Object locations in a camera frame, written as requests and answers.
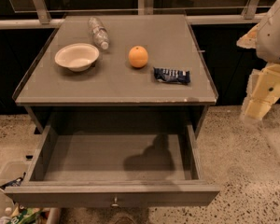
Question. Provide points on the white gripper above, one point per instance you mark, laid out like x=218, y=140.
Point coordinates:
x=272, y=36

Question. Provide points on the orange fruit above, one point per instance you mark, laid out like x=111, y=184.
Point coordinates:
x=138, y=57

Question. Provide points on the grey cabinet with top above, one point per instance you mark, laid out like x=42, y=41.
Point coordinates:
x=169, y=42

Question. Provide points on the open grey top drawer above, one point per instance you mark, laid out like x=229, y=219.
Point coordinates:
x=160, y=168

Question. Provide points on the small metal drawer knob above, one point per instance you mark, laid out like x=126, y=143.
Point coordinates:
x=115, y=202

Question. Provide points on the dark blue snack packet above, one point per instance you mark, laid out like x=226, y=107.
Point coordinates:
x=171, y=76

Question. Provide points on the clear plastic water bottle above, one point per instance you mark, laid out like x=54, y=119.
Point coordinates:
x=99, y=33

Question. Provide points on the blue packet in bin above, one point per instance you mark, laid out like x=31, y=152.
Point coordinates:
x=13, y=183

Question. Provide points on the green snack package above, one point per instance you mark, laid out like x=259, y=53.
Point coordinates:
x=27, y=216

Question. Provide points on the clear plastic storage bin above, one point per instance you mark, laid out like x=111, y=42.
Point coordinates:
x=15, y=199

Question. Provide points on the metal railing frame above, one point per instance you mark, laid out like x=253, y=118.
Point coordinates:
x=31, y=14

